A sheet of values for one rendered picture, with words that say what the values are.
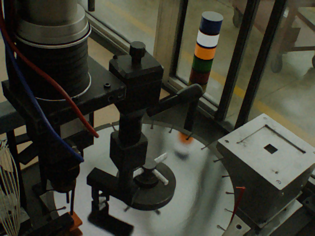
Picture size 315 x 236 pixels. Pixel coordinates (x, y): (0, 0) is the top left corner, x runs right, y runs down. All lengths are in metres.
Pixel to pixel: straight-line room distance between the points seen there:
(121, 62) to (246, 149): 0.52
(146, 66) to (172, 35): 0.75
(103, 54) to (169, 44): 0.30
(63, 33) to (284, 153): 0.67
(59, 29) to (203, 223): 0.43
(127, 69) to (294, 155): 0.58
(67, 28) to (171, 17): 0.83
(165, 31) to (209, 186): 0.62
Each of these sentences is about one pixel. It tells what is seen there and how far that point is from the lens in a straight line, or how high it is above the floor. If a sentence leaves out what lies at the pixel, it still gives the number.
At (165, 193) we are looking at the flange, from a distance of 0.70.
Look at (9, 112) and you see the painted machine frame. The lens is 0.72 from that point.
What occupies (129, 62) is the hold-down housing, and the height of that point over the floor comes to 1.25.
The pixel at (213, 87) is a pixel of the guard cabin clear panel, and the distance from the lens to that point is 1.17.
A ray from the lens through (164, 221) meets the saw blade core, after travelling 0.68.
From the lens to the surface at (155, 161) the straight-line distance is 0.69.
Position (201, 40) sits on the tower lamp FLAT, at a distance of 0.84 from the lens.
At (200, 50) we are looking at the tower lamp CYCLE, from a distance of 0.85.
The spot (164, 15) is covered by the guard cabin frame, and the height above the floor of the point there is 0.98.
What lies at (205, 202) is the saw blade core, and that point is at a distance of 0.72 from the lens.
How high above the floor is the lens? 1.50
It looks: 40 degrees down
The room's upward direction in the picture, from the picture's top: 9 degrees clockwise
